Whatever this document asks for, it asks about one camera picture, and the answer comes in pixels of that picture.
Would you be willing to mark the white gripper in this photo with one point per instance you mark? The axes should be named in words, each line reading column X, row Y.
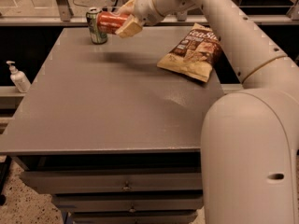
column 146, row 4

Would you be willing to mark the red coke can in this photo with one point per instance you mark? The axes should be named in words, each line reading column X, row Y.
column 109, row 22

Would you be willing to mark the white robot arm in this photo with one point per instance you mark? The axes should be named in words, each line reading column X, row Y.
column 250, row 138

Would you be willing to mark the green soda can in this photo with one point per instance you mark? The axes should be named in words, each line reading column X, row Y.
column 97, row 37

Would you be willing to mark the sea salt chip bag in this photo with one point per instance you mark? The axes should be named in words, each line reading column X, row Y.
column 195, row 55

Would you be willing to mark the grey drawer cabinet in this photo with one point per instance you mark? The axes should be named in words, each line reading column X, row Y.
column 100, row 115

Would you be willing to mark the white pump sanitizer bottle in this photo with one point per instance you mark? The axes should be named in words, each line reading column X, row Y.
column 19, row 79

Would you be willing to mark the top drawer knob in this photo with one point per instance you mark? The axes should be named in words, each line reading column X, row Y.
column 126, row 187

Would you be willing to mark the drawer knob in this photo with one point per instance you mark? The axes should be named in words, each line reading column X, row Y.
column 126, row 187
column 132, row 209

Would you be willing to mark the metal railing frame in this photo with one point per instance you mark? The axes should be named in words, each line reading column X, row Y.
column 54, row 11

